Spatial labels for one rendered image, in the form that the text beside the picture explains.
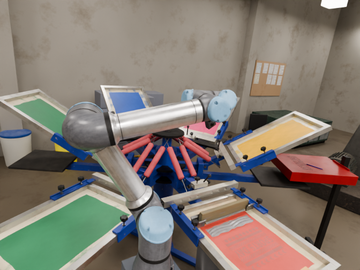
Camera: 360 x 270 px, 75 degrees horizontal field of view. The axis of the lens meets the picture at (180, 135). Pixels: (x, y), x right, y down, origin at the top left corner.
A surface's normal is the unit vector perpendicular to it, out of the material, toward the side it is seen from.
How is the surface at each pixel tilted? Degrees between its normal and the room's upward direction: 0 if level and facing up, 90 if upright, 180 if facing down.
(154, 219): 7
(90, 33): 90
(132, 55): 90
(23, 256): 0
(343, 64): 90
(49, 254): 0
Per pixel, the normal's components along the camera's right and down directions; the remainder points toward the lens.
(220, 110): 0.33, 0.32
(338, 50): -0.84, 0.09
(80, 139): -0.18, 0.42
